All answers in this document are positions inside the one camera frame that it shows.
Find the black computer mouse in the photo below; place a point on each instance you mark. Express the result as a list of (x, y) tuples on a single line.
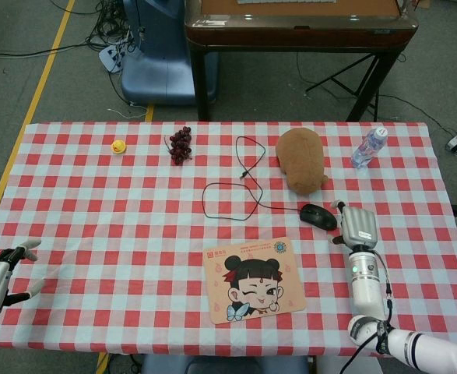
[(319, 217)]

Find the blue machine base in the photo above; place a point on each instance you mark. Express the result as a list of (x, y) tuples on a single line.
[(158, 58)]

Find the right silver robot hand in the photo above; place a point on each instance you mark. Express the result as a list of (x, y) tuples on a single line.
[(358, 230)]

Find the brown plush toy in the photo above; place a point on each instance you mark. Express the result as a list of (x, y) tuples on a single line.
[(300, 159)]

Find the dark wooden mahjong table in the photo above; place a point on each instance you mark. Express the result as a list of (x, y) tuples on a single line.
[(290, 35)]

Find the dark red grape bunch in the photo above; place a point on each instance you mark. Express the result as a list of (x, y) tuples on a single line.
[(179, 146)]

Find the clear plastic water bottle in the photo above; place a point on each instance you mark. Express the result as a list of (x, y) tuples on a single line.
[(368, 150)]

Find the red white checkered tablecloth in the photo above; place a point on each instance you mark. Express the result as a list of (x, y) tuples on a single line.
[(95, 233)]

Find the yellow rubber duck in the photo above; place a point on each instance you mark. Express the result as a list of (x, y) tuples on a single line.
[(119, 147)]

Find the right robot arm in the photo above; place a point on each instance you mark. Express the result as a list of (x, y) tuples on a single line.
[(364, 288)]

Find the cartoon girl mouse pad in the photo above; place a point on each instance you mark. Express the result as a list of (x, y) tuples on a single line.
[(251, 280)]

